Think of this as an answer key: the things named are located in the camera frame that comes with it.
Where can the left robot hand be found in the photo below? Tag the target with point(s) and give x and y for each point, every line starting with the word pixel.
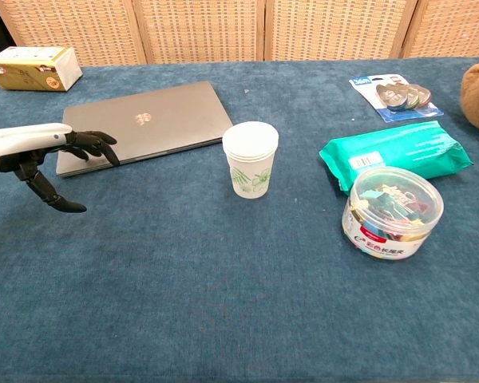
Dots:
pixel 20 143

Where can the grey laptop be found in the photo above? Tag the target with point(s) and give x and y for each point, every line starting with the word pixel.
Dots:
pixel 151 119

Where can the yellow tissue box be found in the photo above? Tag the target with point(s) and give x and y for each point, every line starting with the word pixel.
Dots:
pixel 32 69

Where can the blue tablecloth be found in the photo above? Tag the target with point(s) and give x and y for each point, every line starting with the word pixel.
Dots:
pixel 183 279

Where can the white paper cups leaf print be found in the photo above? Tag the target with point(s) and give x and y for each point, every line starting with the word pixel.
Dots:
pixel 250 159

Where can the woven wooden folding screen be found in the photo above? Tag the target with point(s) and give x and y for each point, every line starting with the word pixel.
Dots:
pixel 335 28

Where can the correction tape blister pack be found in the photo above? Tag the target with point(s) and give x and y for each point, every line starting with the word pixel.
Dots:
pixel 395 97

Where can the clear tub of binder clips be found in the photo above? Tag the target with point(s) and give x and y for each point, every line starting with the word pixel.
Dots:
pixel 391 223

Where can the green wet wipes pack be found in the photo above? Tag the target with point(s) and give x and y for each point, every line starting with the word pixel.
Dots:
pixel 407 149

